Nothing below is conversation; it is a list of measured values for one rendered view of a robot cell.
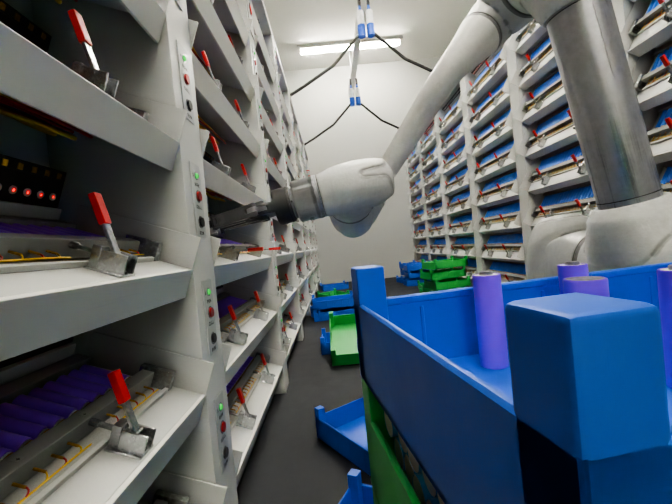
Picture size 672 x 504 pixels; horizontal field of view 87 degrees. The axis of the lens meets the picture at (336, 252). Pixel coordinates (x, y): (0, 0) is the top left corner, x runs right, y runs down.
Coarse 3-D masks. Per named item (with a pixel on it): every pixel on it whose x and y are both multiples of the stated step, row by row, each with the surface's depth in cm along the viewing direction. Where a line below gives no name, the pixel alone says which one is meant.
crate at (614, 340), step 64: (384, 320) 19; (448, 320) 27; (512, 320) 8; (576, 320) 6; (640, 320) 6; (384, 384) 20; (448, 384) 11; (512, 384) 8; (576, 384) 6; (640, 384) 6; (448, 448) 12; (512, 448) 8; (576, 448) 6; (640, 448) 6
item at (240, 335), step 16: (240, 288) 124; (224, 304) 107; (240, 304) 112; (256, 304) 123; (272, 304) 124; (224, 320) 88; (240, 320) 101; (256, 320) 105; (272, 320) 117; (224, 336) 84; (240, 336) 81; (256, 336) 91; (224, 352) 64; (240, 352) 76; (224, 368) 64
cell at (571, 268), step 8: (560, 264) 26; (568, 264) 25; (576, 264) 25; (584, 264) 25; (560, 272) 25; (568, 272) 25; (576, 272) 24; (584, 272) 24; (560, 280) 25; (560, 288) 26
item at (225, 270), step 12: (216, 240) 64; (240, 240) 124; (252, 240) 124; (264, 240) 124; (216, 252) 64; (264, 252) 124; (216, 264) 67; (228, 264) 73; (240, 264) 83; (252, 264) 96; (264, 264) 114; (216, 276) 67; (228, 276) 76; (240, 276) 86
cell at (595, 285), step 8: (568, 280) 17; (576, 280) 17; (584, 280) 17; (592, 280) 16; (600, 280) 16; (568, 288) 17; (576, 288) 17; (584, 288) 17; (592, 288) 16; (600, 288) 16; (608, 288) 17; (608, 296) 17
